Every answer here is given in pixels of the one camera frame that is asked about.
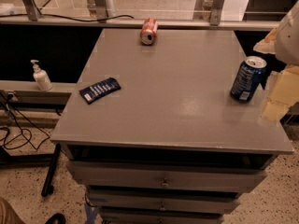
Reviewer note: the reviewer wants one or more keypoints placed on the drawer with knob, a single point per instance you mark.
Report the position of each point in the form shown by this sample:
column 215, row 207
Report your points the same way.
column 162, row 201
column 164, row 176
column 118, row 217

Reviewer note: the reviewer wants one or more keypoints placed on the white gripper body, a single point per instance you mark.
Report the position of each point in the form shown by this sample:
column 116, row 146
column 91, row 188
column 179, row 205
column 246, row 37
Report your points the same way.
column 288, row 41

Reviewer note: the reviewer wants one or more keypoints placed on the white pump dispenser bottle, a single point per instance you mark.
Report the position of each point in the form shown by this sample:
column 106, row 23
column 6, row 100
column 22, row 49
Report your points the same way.
column 41, row 76

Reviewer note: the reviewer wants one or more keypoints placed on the tan trouser leg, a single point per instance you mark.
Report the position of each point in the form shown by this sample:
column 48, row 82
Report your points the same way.
column 8, row 214

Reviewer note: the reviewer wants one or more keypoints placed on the blue pepsi can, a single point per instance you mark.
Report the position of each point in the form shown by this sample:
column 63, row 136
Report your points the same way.
column 248, row 78

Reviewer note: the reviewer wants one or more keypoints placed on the blue tape cross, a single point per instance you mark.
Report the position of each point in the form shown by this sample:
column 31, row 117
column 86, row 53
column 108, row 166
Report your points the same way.
column 91, row 213

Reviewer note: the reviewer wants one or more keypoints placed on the dark blue snack packet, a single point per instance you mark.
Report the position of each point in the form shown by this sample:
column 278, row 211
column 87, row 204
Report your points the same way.
column 99, row 90

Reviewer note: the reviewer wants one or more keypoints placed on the red coke can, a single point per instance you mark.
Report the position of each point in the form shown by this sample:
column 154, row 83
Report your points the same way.
column 148, row 32

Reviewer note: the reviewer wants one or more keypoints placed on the top drawer with knob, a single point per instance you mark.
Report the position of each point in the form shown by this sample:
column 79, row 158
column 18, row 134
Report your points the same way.
column 164, row 176

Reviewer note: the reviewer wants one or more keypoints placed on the middle drawer with knob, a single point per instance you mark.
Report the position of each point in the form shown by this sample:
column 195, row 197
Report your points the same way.
column 162, row 201

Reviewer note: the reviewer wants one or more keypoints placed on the black shoe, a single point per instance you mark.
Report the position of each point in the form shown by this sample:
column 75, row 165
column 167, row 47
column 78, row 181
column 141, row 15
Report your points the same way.
column 56, row 219

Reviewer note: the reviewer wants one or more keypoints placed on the black metal stand leg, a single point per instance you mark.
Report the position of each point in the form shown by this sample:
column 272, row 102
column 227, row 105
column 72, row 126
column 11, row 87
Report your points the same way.
column 48, row 187

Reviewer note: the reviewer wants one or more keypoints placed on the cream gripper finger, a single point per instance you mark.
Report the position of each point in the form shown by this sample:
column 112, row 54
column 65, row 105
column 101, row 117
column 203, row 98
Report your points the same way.
column 284, row 94
column 267, row 45

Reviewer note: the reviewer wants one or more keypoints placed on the bottom drawer with knob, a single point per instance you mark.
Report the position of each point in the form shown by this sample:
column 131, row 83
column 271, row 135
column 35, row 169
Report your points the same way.
column 118, row 217

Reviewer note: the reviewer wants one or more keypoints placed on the grey drawer cabinet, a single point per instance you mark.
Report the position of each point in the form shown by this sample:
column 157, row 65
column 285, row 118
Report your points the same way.
column 174, row 108

